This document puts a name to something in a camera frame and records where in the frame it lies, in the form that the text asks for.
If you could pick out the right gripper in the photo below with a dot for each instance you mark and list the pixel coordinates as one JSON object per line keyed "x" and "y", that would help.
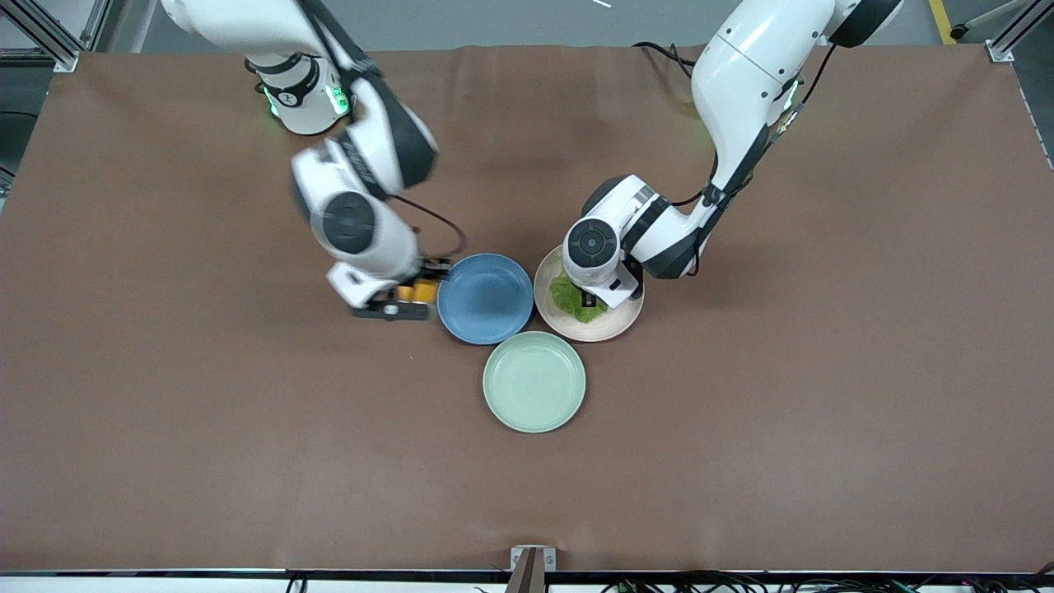
{"x": 431, "y": 268}

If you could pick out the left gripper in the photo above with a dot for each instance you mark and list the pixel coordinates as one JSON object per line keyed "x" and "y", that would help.
{"x": 589, "y": 298}

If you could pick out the yellow lemon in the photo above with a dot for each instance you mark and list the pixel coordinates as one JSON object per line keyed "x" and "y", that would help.
{"x": 426, "y": 291}

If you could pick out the green lettuce leaf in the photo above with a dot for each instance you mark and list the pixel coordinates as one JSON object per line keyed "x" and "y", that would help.
{"x": 566, "y": 298}

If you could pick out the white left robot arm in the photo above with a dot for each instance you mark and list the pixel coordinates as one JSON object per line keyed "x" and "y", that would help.
{"x": 741, "y": 74}

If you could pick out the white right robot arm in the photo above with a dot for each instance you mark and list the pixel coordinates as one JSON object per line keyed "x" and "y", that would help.
{"x": 362, "y": 239}

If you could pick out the beige plate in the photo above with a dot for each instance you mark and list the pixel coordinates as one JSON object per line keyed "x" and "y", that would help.
{"x": 616, "y": 325}

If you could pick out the blue plate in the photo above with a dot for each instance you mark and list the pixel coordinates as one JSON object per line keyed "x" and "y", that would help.
{"x": 486, "y": 301}

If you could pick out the pale green plate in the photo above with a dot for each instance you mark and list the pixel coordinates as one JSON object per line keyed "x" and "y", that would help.
{"x": 533, "y": 383}

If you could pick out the brown table mat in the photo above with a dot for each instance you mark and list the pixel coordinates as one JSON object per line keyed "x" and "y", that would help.
{"x": 247, "y": 453}

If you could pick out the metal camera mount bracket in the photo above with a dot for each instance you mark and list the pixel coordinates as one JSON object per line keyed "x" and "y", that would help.
{"x": 531, "y": 562}

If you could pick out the aluminium frame post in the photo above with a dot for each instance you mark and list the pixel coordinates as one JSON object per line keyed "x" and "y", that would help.
{"x": 1009, "y": 37}
{"x": 45, "y": 37}

